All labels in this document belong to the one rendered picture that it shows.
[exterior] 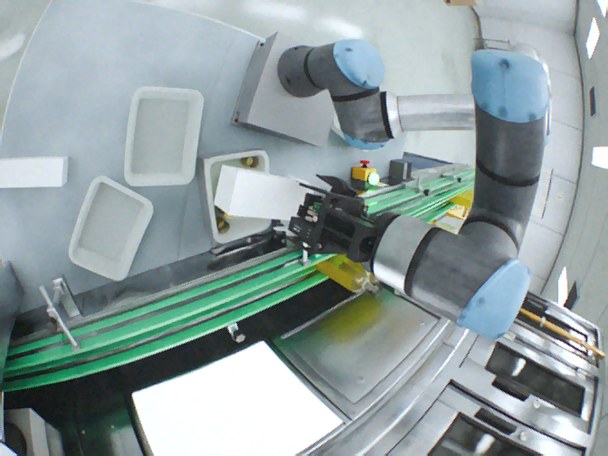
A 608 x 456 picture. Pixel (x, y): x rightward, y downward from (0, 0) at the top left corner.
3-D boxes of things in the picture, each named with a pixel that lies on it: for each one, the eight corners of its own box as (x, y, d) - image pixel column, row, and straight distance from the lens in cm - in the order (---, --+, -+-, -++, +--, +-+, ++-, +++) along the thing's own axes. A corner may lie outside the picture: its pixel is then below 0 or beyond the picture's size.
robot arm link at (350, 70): (335, 40, 69) (379, 32, 60) (350, 86, 70) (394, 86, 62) (299, 51, 60) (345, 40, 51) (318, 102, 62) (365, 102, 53)
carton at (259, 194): (222, 165, 40) (238, 170, 34) (330, 187, 54) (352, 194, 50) (213, 204, 40) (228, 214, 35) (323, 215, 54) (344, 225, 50)
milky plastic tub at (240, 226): (205, 234, 75) (215, 246, 67) (194, 156, 69) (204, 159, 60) (257, 219, 81) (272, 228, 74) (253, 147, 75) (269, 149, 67)
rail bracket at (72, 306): (73, 307, 80) (70, 366, 63) (49, 252, 73) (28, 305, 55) (86, 302, 78) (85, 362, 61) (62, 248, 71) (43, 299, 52)
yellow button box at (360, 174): (350, 183, 105) (365, 187, 100) (351, 165, 103) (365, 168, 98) (361, 181, 110) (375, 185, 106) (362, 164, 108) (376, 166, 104)
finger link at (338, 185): (319, 165, 38) (359, 195, 32) (327, 167, 39) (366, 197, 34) (306, 193, 39) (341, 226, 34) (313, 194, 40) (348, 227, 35)
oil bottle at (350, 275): (308, 264, 83) (358, 297, 71) (308, 249, 80) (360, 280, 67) (321, 258, 86) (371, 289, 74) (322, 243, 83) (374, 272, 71)
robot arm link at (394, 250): (446, 228, 30) (421, 294, 31) (413, 214, 31) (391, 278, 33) (423, 223, 23) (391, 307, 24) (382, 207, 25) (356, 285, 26)
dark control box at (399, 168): (388, 175, 126) (403, 179, 122) (389, 159, 125) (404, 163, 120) (396, 174, 133) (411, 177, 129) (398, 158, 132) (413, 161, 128)
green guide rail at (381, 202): (298, 223, 73) (317, 233, 67) (298, 220, 72) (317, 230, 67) (471, 169, 223) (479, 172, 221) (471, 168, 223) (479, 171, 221)
